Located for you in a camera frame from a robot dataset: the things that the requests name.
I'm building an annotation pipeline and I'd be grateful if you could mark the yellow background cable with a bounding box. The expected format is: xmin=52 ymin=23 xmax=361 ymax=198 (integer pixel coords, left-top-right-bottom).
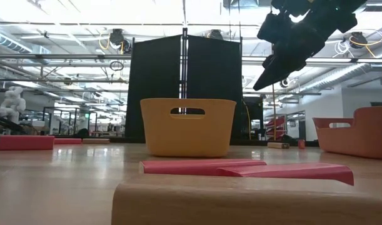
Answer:
xmin=244 ymin=102 xmax=252 ymax=141

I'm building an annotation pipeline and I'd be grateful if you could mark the yellow plastic bin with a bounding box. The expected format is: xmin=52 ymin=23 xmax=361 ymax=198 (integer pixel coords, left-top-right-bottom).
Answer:
xmin=139 ymin=97 xmax=238 ymax=158

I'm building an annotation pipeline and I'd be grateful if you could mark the plain wooden block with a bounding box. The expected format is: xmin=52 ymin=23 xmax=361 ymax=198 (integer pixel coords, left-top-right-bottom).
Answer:
xmin=267 ymin=141 xmax=291 ymax=149
xmin=111 ymin=173 xmax=382 ymax=225
xmin=81 ymin=137 xmax=111 ymax=145

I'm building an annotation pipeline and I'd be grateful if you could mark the orange plastic bin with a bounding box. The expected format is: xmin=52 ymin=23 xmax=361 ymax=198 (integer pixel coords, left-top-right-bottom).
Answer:
xmin=312 ymin=105 xmax=382 ymax=160

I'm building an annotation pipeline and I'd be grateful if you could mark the black background cabinet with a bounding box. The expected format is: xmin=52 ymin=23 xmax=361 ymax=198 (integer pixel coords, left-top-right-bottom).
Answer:
xmin=242 ymin=96 xmax=264 ymax=141

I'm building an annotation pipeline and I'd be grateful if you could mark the red background rack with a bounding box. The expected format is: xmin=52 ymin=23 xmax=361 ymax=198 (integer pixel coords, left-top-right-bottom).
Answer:
xmin=264 ymin=114 xmax=288 ymax=138

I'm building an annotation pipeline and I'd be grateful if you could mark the black folding partition screen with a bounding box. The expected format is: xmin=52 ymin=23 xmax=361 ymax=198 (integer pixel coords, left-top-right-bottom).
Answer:
xmin=124 ymin=27 xmax=243 ymax=144

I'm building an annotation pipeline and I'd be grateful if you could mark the yellow hanging extension cable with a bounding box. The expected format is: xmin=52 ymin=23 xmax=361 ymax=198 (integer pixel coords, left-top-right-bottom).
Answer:
xmin=271 ymin=81 xmax=278 ymax=141

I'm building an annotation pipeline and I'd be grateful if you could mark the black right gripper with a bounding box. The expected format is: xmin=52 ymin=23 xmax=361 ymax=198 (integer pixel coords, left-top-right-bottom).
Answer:
xmin=253 ymin=21 xmax=326 ymax=91

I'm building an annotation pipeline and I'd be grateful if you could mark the hanging black cable loop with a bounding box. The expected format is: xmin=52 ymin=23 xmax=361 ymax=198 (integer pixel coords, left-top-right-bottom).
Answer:
xmin=109 ymin=60 xmax=124 ymax=72

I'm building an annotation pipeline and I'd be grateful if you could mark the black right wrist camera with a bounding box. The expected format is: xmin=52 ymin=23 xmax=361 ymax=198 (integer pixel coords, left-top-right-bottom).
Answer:
xmin=257 ymin=12 xmax=294 ymax=44

